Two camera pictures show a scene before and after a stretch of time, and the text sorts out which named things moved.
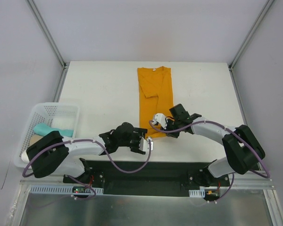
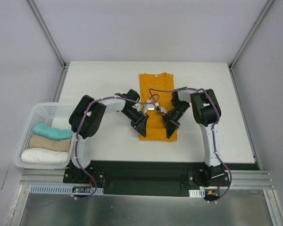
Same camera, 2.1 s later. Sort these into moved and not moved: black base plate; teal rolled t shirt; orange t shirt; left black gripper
Moved: left black gripper; orange t shirt
Not moved: teal rolled t shirt; black base plate
